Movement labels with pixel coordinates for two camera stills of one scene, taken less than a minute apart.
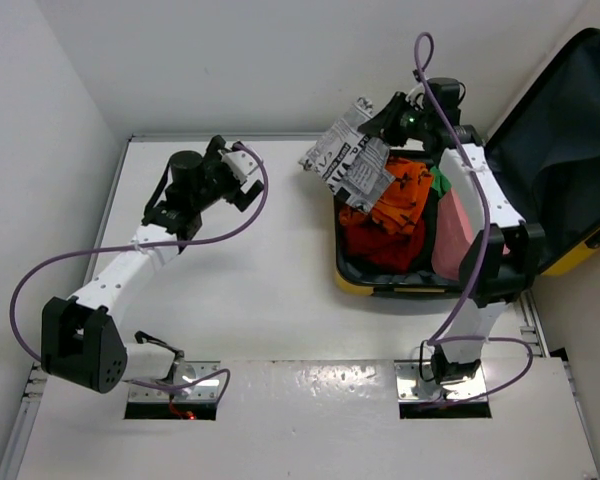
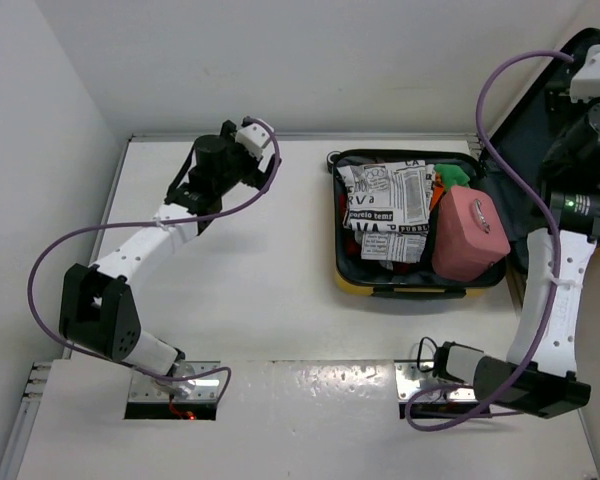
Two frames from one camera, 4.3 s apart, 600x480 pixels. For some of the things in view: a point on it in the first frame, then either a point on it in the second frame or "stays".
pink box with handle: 453,233 stays
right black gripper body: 405,122 → 549,165
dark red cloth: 398,251 → 349,248
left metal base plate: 207,391 stays
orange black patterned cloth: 403,203 → 438,188
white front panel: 304,420 stays
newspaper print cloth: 356,167 → 390,203
